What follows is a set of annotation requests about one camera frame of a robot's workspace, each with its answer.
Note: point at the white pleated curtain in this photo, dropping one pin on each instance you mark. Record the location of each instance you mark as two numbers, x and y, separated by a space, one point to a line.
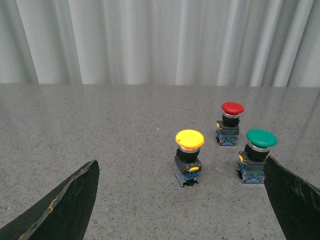
172 42

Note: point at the yellow mushroom push button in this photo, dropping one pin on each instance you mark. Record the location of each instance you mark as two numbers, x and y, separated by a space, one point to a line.
187 166

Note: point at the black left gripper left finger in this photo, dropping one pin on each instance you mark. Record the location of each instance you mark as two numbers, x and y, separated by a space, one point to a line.
63 214

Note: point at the green mushroom push button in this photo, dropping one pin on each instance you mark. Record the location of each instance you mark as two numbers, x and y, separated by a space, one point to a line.
253 158

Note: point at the red mushroom push button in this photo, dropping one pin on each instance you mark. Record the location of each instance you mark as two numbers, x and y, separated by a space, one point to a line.
228 128

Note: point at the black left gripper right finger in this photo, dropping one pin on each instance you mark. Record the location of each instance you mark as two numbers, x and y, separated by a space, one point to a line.
295 202

